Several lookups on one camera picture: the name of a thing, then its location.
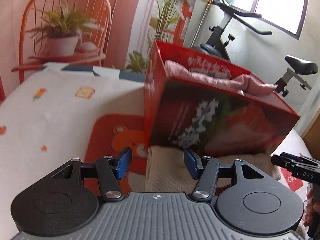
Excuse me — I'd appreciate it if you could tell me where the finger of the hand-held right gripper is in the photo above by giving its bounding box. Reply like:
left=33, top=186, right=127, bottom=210
left=271, top=154, right=300, bottom=174
left=280, top=152, right=320, bottom=167

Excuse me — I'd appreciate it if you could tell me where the printed white cloth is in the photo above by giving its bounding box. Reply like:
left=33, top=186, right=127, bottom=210
left=0, top=61, right=320, bottom=205

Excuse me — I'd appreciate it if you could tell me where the red cardboard box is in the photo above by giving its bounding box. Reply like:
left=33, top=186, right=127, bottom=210
left=144, top=40, right=300, bottom=157

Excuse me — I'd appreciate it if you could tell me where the black holder stand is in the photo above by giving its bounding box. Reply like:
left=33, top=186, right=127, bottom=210
left=191, top=0, right=218, bottom=48

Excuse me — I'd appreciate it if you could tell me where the dark framed window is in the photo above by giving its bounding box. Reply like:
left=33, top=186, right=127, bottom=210
left=232, top=0, right=310, bottom=40

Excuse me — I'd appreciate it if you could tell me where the beige towel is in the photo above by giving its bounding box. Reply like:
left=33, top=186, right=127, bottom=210
left=144, top=145, right=282, bottom=193

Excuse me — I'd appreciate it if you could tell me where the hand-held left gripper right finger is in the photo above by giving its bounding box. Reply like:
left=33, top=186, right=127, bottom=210
left=183, top=148, right=268, bottom=202

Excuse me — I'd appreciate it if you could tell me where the black exercise bike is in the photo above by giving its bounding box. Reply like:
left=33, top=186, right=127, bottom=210
left=191, top=0, right=320, bottom=98

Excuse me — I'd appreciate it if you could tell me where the pink knitted cloth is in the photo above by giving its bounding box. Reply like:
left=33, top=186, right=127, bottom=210
left=164, top=60, right=278, bottom=97

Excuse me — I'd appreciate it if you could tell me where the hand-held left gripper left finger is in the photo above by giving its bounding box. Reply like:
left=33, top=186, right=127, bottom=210
left=50, top=146, right=132, bottom=202

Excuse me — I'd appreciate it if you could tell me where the person's right hand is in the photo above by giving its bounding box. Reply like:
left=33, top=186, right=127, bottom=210
left=301, top=182, right=316, bottom=230

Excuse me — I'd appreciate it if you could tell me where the wooden panel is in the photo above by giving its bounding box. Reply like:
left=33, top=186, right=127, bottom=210
left=301, top=110, right=320, bottom=160

